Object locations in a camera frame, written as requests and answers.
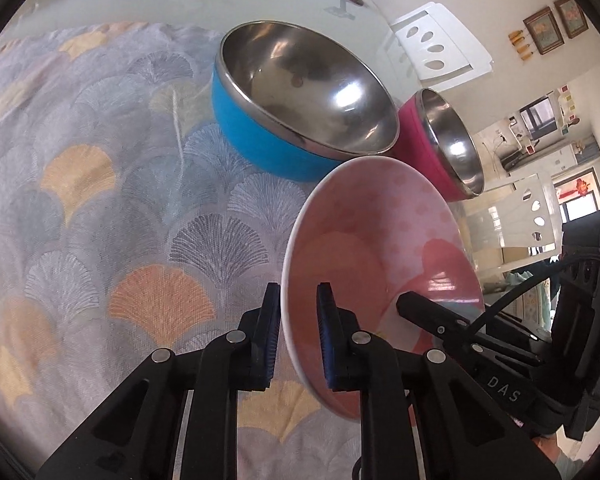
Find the pink ceramic bowl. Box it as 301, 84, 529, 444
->
282, 156, 484, 420

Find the magenta steel bowl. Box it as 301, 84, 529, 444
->
391, 88, 484, 203

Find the blue steel bowl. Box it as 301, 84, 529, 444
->
211, 21, 399, 181

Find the fan-pattern tablecloth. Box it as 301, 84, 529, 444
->
0, 20, 432, 480

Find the white chair far side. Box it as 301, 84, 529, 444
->
390, 2, 493, 93

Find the small framed picture left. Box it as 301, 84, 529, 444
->
524, 6, 565, 55

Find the small framed picture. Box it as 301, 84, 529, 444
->
554, 0, 588, 39
524, 6, 565, 55

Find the small framed picture right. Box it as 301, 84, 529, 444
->
554, 0, 588, 39

